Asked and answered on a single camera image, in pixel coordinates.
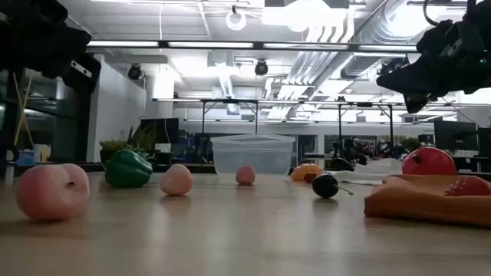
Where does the white ring ceiling fixture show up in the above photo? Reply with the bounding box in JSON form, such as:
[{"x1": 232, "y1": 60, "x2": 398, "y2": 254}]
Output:
[{"x1": 225, "y1": 7, "x2": 247, "y2": 31}]

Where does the blue box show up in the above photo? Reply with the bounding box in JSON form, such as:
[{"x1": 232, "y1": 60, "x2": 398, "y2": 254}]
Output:
[{"x1": 17, "y1": 149, "x2": 36, "y2": 166}]

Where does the orange toy bell pepper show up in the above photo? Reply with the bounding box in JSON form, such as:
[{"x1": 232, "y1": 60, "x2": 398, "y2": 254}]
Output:
[{"x1": 290, "y1": 163, "x2": 325, "y2": 182}]

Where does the green toy bell pepper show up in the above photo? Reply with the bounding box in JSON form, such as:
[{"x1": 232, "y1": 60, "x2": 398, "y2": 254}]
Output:
[{"x1": 104, "y1": 149, "x2": 153, "y2": 189}]

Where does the red toy strawberry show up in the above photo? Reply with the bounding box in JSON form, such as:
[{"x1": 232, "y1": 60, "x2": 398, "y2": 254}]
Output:
[{"x1": 444, "y1": 176, "x2": 491, "y2": 197}]

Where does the clear plastic tupperware container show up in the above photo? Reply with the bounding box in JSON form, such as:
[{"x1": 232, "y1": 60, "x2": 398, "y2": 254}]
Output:
[{"x1": 209, "y1": 133, "x2": 296, "y2": 177}]

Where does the pink toy peach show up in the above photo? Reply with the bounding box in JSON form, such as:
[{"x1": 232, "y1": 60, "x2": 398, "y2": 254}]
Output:
[
  {"x1": 15, "y1": 163, "x2": 91, "y2": 222},
  {"x1": 160, "y1": 163, "x2": 194, "y2": 196},
  {"x1": 235, "y1": 165, "x2": 256, "y2": 186}
]

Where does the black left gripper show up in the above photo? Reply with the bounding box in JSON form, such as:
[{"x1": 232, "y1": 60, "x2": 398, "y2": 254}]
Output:
[{"x1": 22, "y1": 15, "x2": 102, "y2": 95}]

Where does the black computer monitor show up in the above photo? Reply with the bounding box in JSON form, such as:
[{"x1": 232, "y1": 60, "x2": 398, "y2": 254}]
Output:
[
  {"x1": 433, "y1": 120, "x2": 479, "y2": 151},
  {"x1": 140, "y1": 117, "x2": 180, "y2": 145}
]

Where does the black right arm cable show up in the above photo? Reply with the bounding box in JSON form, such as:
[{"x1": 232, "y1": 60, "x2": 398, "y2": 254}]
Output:
[{"x1": 423, "y1": 0, "x2": 440, "y2": 28}]

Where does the black dome object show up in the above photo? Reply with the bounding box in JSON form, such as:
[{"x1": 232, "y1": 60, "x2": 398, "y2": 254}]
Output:
[{"x1": 328, "y1": 157, "x2": 356, "y2": 173}]

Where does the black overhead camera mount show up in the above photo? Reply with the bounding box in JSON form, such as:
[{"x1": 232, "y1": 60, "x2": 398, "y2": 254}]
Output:
[{"x1": 379, "y1": 57, "x2": 408, "y2": 76}]

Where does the white folded towel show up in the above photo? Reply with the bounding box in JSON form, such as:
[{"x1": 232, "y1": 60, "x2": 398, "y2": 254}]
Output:
[{"x1": 331, "y1": 157, "x2": 404, "y2": 182}]

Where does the black background workstation frame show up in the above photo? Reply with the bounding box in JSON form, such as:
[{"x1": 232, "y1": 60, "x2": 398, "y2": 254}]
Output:
[
  {"x1": 337, "y1": 101, "x2": 395, "y2": 158},
  {"x1": 153, "y1": 97, "x2": 260, "y2": 135}
]

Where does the background potted plant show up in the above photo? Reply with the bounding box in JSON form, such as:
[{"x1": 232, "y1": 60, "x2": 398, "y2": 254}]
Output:
[{"x1": 400, "y1": 136, "x2": 421, "y2": 153}]

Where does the yellow cord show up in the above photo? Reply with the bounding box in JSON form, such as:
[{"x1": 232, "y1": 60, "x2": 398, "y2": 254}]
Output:
[{"x1": 13, "y1": 72, "x2": 34, "y2": 149}]

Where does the potted green succulent plant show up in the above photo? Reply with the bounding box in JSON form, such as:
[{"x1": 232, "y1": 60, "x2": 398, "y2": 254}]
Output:
[{"x1": 99, "y1": 125, "x2": 158, "y2": 173}]

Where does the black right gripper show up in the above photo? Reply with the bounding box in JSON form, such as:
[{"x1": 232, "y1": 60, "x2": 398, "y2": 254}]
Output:
[{"x1": 376, "y1": 11, "x2": 491, "y2": 114}]

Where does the red tomato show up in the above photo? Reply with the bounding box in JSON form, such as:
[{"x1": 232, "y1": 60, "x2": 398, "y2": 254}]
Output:
[{"x1": 401, "y1": 146, "x2": 457, "y2": 176}]

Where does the orange folded cloth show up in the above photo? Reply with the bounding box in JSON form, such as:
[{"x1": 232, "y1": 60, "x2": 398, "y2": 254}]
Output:
[{"x1": 363, "y1": 174, "x2": 491, "y2": 227}]

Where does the overhead light bar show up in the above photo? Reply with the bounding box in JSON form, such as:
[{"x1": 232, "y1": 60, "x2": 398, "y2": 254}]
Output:
[{"x1": 86, "y1": 40, "x2": 419, "y2": 54}]

